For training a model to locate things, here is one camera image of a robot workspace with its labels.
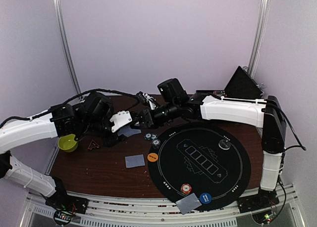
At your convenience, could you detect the grey playing card deck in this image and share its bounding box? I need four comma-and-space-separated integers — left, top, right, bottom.
117, 126, 141, 137

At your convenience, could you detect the purple poker chip stack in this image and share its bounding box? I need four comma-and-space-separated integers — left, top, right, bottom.
152, 139, 161, 149

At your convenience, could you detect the orange big blind button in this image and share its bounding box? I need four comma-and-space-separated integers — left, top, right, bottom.
147, 153, 159, 162

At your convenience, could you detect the orange poker chip stack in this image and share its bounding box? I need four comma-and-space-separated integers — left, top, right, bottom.
180, 183, 192, 194

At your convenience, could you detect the dealt card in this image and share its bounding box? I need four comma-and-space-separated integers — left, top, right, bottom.
175, 193, 202, 215

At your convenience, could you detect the blue small blind button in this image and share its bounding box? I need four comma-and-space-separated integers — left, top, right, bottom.
199, 192, 212, 205

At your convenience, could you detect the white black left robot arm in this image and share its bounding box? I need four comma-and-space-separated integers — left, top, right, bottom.
0, 89, 140, 209

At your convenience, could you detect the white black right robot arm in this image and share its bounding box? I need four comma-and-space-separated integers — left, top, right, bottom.
136, 78, 291, 208

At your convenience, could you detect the black red triangle marker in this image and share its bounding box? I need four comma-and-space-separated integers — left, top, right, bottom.
87, 139, 100, 151

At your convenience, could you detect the lime green bowl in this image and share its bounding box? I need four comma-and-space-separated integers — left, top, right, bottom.
58, 134, 78, 153

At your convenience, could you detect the round black poker mat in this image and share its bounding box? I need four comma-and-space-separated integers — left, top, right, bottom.
148, 122, 251, 211

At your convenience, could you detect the grey dealer button on mat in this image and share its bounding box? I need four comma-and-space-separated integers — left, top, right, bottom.
218, 139, 231, 150

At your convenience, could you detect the black poker chip case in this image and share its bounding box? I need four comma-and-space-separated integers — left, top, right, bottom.
196, 66, 264, 99

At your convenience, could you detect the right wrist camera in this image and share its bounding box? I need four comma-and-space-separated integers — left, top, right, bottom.
136, 91, 160, 110

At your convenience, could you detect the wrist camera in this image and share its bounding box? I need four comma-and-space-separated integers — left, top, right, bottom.
109, 110, 137, 133
136, 91, 160, 110

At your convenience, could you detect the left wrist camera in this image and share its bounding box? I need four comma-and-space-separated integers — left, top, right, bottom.
109, 110, 137, 133

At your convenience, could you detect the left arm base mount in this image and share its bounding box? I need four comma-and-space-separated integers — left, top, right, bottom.
43, 192, 89, 214

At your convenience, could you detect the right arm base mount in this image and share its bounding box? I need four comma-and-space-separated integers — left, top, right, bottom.
237, 191, 280, 213

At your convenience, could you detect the right aluminium corner post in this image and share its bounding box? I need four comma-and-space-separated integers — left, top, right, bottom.
248, 0, 269, 78

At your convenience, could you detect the aluminium corner post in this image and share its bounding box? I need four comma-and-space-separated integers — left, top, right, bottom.
248, 0, 269, 78
53, 0, 81, 94

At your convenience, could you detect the left aluminium corner post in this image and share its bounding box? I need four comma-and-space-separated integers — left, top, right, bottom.
53, 0, 81, 94

